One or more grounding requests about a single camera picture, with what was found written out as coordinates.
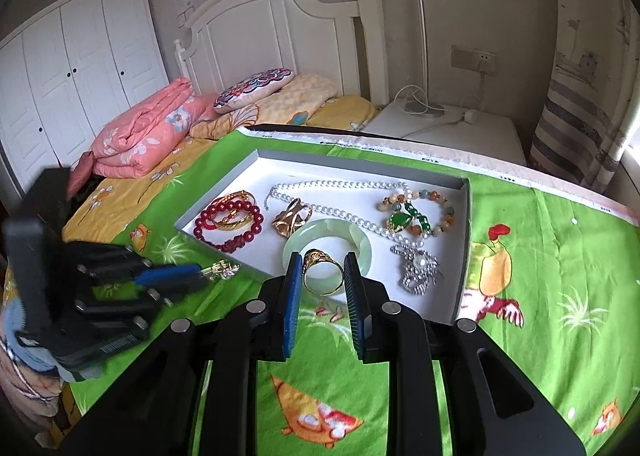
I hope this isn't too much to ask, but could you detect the patterned round pillow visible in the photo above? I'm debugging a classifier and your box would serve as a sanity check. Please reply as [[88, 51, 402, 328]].
[[214, 68, 295, 114]]

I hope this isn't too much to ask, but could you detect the white shallow tray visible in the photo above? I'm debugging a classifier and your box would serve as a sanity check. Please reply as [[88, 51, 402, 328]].
[[174, 149, 473, 327]]

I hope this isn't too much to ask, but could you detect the wall socket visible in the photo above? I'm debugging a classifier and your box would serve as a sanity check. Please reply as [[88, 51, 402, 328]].
[[451, 45, 498, 74]]

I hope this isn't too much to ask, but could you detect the pale green jade bangle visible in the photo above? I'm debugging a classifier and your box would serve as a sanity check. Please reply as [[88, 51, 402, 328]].
[[282, 217, 373, 296]]

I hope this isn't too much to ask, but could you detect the striped beige curtain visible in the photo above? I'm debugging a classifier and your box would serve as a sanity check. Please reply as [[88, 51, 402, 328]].
[[527, 0, 640, 192]]

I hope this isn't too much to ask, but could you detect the thin gold bangle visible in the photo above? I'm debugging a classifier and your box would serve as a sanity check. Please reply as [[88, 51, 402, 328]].
[[215, 190, 257, 209]]

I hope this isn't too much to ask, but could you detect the white cable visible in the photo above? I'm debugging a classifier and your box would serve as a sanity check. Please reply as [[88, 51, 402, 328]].
[[392, 71, 483, 126]]

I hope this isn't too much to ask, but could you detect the green jade pendant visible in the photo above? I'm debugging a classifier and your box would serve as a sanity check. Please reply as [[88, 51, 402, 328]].
[[386, 201, 432, 237]]

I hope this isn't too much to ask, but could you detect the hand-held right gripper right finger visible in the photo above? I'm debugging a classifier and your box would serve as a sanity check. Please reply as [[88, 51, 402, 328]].
[[344, 252, 586, 456]]

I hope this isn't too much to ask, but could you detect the white bed headboard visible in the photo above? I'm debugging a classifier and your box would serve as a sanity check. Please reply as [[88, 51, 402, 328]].
[[172, 0, 391, 107]]

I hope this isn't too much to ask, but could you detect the wide gold ring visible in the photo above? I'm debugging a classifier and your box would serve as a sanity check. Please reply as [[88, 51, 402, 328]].
[[271, 197, 314, 239]]

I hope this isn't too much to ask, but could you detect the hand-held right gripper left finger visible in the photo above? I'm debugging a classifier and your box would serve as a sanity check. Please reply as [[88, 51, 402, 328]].
[[60, 252, 303, 456]]

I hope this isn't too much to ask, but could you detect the silver pendant necklace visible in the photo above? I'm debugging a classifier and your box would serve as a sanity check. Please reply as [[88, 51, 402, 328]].
[[390, 242, 444, 294]]

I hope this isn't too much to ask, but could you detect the white nightstand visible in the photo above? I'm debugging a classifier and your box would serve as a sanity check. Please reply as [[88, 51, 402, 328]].
[[360, 104, 528, 167]]

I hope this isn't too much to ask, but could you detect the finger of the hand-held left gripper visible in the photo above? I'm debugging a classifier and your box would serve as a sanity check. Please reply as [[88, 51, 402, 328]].
[[70, 242, 203, 288], [75, 279, 208, 337]]

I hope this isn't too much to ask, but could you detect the pink floral quilt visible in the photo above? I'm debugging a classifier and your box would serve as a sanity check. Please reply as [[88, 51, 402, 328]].
[[67, 77, 218, 197]]

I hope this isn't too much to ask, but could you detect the silver gold brooch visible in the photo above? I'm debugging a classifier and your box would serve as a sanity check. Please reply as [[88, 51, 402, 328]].
[[200, 260, 242, 283]]

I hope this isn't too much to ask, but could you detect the white pipe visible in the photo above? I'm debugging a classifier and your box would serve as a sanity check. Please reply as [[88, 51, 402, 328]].
[[604, 84, 640, 179]]

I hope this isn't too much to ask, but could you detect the red bead bracelet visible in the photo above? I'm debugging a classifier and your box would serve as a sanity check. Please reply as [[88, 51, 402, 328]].
[[194, 199, 264, 253]]

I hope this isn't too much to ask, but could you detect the multicolour bead bracelet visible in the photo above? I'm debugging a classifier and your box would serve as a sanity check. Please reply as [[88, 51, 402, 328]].
[[377, 186, 457, 237]]

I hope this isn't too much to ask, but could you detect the white pearl necklace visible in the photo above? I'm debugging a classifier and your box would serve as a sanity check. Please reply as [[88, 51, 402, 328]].
[[264, 179, 426, 239]]

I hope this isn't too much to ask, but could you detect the green printed cloth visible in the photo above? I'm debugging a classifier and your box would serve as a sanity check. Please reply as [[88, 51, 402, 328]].
[[70, 129, 640, 456]]

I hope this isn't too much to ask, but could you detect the white wardrobe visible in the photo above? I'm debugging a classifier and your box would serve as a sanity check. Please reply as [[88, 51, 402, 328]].
[[0, 0, 168, 197]]

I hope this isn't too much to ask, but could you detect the gold signet ring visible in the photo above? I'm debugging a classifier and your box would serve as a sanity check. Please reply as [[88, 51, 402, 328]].
[[301, 249, 347, 296]]

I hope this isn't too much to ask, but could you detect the cream shell-pattern pillow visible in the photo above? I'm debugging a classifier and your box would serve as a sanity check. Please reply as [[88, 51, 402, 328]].
[[190, 74, 338, 139]]

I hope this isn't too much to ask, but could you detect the white slim desk lamp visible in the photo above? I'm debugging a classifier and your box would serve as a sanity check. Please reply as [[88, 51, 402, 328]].
[[404, 0, 446, 118]]

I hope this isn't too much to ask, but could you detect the yellow floral bed sheet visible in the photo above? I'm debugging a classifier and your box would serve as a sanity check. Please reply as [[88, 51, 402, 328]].
[[60, 94, 378, 242]]

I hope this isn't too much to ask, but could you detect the black board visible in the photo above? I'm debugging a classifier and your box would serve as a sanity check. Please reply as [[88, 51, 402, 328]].
[[245, 123, 386, 138]]

